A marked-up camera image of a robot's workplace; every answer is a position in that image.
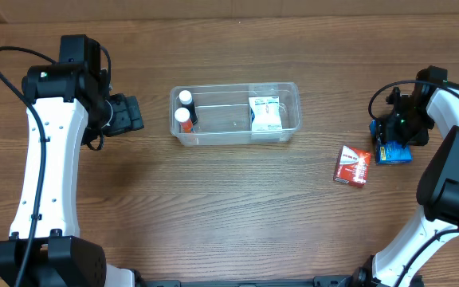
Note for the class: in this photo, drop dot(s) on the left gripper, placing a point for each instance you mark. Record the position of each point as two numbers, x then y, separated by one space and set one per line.
123 115

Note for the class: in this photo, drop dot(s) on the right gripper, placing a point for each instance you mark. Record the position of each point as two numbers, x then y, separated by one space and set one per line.
391 133

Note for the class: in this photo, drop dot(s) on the blue box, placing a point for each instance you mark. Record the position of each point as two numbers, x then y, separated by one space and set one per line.
391 152

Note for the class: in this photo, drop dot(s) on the orange bottle white cap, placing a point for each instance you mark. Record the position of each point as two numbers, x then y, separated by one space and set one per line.
182 115

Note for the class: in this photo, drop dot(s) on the black bottle white cap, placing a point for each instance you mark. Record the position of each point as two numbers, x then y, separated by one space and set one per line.
187 101

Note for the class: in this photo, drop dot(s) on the red and white box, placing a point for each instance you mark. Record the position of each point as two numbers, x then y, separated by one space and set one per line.
352 166

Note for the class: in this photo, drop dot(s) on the white carton box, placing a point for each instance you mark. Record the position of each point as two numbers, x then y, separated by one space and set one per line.
264 114

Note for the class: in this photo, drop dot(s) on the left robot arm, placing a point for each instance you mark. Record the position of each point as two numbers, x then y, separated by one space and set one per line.
69 104

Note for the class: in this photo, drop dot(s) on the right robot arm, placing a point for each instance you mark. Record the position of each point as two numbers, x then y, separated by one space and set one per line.
434 103

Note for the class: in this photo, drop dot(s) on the clear plastic container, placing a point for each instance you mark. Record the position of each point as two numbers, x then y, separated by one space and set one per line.
223 113

